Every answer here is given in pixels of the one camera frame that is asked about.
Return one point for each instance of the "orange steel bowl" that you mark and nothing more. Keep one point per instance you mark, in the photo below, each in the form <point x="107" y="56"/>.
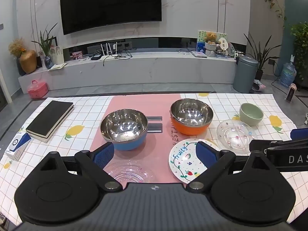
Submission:
<point x="185" y="127"/>

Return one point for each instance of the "black book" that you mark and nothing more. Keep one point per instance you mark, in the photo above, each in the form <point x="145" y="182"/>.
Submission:
<point x="48" y="119"/>

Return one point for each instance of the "white router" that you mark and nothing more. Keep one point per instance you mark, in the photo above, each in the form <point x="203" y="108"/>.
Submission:
<point x="108" y="56"/>

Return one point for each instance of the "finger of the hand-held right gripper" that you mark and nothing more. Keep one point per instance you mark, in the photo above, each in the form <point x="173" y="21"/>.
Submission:
<point x="263" y="145"/>
<point x="299" y="134"/>

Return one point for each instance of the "white printed panel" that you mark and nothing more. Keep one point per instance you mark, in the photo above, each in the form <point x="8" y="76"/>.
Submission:
<point x="57" y="55"/>

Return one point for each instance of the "gold vase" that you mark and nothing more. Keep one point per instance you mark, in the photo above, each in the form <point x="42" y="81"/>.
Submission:
<point x="28" y="61"/>

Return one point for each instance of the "small green ceramic bowl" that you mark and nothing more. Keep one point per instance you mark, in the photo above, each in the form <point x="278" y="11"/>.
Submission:
<point x="251" y="116"/>

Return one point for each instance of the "pink storage case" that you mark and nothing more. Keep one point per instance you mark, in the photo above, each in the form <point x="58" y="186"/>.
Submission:
<point x="37" y="89"/>

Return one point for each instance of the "grey round trash can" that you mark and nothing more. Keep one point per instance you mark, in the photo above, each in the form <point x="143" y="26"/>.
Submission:
<point x="245" y="74"/>

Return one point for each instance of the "white wrapped pot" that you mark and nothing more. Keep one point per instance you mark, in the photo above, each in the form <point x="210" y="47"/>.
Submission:
<point x="210" y="50"/>

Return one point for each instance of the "white marble TV console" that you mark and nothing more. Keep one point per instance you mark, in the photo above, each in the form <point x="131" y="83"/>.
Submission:
<point x="144" y="72"/>

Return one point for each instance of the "white round hand fan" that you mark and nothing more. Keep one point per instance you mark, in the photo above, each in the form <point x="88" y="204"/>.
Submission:
<point x="223" y="43"/>

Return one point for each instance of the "pink photo frame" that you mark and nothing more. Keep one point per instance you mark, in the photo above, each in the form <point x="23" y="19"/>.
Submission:
<point x="77" y="55"/>

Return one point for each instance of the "black box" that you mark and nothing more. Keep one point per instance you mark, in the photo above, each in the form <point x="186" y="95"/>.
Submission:
<point x="95" y="57"/>

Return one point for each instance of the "pink small heater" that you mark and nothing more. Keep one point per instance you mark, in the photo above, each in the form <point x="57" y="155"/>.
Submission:
<point x="290" y="93"/>

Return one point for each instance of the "floral clear glass plate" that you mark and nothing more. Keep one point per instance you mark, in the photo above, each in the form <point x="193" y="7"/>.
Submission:
<point x="234" y="134"/>

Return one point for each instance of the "white and blue box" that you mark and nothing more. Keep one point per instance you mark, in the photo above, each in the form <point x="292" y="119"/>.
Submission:
<point x="16" y="146"/>

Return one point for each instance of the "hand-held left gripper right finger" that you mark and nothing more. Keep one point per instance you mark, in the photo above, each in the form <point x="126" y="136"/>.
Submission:
<point x="204" y="152"/>

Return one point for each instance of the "wall socket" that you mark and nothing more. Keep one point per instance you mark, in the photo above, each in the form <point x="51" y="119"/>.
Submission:
<point x="272" y="62"/>

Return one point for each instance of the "blue glass vase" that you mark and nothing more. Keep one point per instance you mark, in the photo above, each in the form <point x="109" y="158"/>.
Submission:
<point x="49" y="62"/>

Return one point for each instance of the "decorative display plate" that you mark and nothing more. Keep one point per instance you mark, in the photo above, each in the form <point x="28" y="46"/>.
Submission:
<point x="231" y="49"/>

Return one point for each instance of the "ribbed clear glass plate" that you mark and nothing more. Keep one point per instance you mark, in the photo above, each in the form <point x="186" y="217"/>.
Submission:
<point x="134" y="173"/>

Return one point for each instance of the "potted long leaf plant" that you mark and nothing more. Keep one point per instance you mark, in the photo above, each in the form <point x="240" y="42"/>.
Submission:
<point x="261" y="55"/>

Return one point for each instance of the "loose papers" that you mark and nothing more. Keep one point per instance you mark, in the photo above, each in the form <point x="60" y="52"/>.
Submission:
<point x="57" y="67"/>

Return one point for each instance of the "dried flower bunch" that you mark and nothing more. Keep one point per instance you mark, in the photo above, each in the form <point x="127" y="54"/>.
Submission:
<point x="16" y="47"/>

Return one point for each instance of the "brown teddy bear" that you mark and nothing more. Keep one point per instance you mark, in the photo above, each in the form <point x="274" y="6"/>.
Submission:
<point x="211" y="38"/>

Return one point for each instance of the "green picture board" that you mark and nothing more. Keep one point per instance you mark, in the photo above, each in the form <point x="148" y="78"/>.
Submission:
<point x="201" y="41"/>

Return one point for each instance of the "blue water bottle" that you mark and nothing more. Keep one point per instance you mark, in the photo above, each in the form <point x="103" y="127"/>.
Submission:
<point x="287" y="75"/>

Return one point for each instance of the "grey laptop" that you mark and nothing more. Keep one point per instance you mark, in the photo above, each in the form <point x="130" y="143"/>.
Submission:
<point x="199" y="54"/>

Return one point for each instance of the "white fruit print plate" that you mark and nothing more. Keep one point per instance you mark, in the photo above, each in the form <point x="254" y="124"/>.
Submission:
<point x="182" y="163"/>

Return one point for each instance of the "checked lemon print tablecloth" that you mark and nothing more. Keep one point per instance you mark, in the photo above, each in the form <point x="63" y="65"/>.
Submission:
<point x="79" y="115"/>

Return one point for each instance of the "blue steel bowl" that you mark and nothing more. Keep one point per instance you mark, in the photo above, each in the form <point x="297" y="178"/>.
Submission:
<point x="130" y="142"/>

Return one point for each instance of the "black wall television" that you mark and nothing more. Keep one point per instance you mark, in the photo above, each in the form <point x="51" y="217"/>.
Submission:
<point x="110" y="4"/>

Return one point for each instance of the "bushy green plant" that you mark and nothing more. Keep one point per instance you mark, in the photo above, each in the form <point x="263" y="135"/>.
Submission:
<point x="300" y="48"/>

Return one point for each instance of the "green long leaf plant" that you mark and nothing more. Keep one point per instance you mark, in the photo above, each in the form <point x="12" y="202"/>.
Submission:
<point x="45" y="41"/>

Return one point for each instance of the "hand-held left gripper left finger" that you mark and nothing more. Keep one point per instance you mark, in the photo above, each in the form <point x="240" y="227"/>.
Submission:
<point x="103" y="155"/>

